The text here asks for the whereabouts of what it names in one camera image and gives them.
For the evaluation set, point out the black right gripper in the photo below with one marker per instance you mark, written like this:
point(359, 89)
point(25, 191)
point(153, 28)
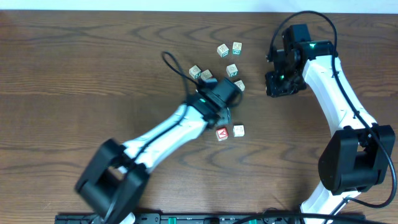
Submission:
point(275, 91)

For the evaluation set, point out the red letter A wooden block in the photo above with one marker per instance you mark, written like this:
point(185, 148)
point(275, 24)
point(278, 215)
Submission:
point(222, 134)

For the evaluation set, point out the yellow wooden block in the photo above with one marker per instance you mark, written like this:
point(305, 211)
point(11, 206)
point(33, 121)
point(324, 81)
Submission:
point(238, 130)

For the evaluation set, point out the red number 8 wooden block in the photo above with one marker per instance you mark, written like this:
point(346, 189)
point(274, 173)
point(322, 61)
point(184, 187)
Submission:
point(206, 75)

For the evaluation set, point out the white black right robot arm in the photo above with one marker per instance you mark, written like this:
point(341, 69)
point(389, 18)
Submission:
point(359, 152)

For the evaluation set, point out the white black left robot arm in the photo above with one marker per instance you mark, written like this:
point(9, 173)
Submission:
point(114, 180)

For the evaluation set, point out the green trimmed wooden block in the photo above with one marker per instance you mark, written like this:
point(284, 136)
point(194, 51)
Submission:
point(240, 85)

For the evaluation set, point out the wooden block green side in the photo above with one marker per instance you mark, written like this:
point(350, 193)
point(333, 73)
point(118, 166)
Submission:
point(232, 70)

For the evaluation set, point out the green letter J wooden block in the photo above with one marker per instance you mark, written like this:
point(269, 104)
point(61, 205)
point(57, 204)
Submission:
point(195, 72)

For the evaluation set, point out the green letter Z wooden block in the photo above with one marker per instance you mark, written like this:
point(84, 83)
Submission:
point(237, 48)

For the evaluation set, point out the letter B wooden block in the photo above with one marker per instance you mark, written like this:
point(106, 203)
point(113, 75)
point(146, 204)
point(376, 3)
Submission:
point(222, 50)

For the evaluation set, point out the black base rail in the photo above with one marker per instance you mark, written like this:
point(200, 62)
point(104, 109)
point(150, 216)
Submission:
point(152, 218)

